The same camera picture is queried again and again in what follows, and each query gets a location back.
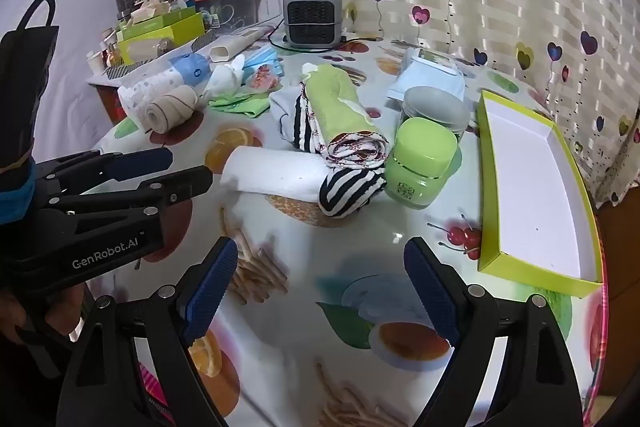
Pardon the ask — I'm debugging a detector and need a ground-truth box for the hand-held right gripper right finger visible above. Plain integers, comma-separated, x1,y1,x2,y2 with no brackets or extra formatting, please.
404,237,583,427

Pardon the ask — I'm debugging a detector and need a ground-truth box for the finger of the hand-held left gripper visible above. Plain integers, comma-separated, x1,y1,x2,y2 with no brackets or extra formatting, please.
37,148,174,192
42,165,215,228

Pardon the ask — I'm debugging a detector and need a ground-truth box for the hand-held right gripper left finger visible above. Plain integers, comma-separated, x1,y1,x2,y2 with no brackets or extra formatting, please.
57,237,241,427

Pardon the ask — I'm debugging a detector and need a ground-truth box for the beige bandage roll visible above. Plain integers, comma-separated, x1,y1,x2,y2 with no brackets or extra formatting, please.
137,85,203,134

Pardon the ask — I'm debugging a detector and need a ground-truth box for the white towel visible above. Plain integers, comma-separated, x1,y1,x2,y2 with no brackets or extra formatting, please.
220,146,333,202

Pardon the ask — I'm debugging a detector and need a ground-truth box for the white and green cloth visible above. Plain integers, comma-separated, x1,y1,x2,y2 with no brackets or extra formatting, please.
202,55,247,100

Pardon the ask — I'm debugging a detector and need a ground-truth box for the white grey sock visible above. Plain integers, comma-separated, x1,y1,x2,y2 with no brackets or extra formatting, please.
268,87,306,142

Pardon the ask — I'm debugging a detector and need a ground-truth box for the black white striped sock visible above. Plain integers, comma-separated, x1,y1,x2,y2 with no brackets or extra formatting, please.
318,166,388,220
292,82,331,155

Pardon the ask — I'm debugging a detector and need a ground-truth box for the red printed packet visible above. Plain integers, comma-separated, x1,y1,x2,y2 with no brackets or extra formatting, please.
245,66,283,94

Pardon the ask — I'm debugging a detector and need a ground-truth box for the green cardboard tray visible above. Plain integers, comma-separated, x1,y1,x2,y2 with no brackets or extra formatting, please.
475,89,604,299

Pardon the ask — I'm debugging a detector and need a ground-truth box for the blue face mask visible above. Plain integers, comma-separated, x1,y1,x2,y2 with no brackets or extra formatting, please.
240,46,285,78

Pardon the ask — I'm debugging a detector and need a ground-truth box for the green towel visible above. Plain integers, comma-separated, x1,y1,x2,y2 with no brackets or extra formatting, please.
302,63,392,170

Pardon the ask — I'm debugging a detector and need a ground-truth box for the person's left hand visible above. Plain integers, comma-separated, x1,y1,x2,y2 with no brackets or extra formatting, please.
0,282,83,350

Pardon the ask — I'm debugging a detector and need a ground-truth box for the dotted white blue diaper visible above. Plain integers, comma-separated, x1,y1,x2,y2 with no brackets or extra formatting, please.
117,55,213,118

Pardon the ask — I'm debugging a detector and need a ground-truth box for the food printed tablecloth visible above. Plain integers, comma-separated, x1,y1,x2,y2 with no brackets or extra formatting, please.
82,39,603,427

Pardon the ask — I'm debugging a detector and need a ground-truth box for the zigzag patterned tray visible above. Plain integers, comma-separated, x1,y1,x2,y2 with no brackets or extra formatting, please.
102,32,216,80

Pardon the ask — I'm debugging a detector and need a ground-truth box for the lime green lidded jar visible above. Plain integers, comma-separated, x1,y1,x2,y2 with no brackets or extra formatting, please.
385,117,460,210

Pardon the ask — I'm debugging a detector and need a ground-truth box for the green cardboard box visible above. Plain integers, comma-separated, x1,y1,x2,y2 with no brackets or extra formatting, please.
117,6,207,64

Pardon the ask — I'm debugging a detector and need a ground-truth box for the white plastic tube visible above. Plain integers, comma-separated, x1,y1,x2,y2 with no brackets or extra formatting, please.
210,26,275,64

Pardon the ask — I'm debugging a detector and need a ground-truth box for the grey lidded plastic container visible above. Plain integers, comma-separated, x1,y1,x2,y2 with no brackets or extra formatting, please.
398,86,473,138

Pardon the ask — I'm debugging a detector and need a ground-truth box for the wooden wardrobe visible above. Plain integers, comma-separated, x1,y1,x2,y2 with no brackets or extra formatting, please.
595,177,640,408

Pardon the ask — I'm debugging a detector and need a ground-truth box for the grey space heater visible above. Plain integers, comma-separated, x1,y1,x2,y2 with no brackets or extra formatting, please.
282,0,343,48

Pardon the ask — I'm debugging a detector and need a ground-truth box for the blue wet wipes pack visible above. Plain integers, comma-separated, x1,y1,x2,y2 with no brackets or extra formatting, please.
385,48,466,102

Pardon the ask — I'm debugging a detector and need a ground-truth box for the black heater cable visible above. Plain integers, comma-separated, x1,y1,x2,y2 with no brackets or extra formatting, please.
267,24,386,56

